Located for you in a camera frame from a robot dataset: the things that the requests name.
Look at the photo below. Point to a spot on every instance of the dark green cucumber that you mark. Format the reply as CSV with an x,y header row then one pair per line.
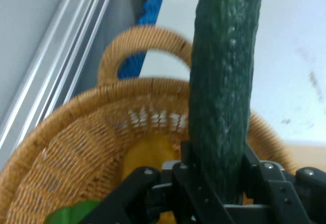
x,y
224,81

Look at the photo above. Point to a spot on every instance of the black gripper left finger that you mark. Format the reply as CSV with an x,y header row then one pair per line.
x,y
188,183

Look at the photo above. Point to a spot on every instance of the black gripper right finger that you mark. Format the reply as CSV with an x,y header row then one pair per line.
x,y
280,191

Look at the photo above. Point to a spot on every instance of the yellow bell pepper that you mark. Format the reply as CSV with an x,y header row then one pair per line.
x,y
147,155

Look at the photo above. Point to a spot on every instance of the bamboo cutting board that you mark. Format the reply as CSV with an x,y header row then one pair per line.
x,y
308,155

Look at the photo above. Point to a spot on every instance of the blue cloth object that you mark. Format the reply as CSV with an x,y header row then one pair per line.
x,y
150,12

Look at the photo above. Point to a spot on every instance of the green bell pepper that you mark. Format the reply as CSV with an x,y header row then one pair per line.
x,y
71,215

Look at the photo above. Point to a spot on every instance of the aluminium frame rail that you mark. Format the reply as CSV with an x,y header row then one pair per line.
x,y
58,56

